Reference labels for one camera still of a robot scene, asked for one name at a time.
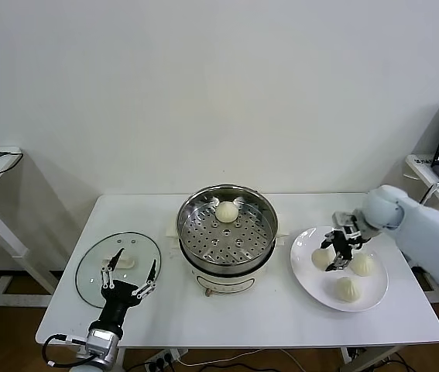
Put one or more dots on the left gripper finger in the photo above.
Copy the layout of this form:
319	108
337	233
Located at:
152	271
117	259

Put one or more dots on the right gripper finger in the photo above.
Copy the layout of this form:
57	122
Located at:
339	263
326	241

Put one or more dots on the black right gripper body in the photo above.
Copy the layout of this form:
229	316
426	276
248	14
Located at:
343	244

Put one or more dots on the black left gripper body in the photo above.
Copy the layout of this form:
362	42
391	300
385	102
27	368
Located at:
120	294

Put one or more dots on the white steamed baozi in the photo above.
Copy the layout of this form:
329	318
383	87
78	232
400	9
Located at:
363	266
319	259
347	289
226	212

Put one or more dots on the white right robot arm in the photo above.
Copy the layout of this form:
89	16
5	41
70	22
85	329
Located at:
416	224

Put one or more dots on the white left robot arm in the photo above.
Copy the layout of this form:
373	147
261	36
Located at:
87	369

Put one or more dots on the steel steamer basket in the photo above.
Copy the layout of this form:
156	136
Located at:
227	240

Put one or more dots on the white round plate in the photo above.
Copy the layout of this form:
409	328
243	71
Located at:
308	279

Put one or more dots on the white power strip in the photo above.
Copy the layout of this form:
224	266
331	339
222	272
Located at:
165	358

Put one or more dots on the white table leg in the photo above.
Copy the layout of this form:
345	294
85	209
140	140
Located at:
346	355

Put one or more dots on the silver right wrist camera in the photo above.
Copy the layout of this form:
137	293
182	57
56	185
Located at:
343	221

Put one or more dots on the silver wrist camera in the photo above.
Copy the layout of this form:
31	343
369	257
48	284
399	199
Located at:
343	221
103	341

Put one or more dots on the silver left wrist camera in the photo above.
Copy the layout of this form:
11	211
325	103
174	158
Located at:
103	341

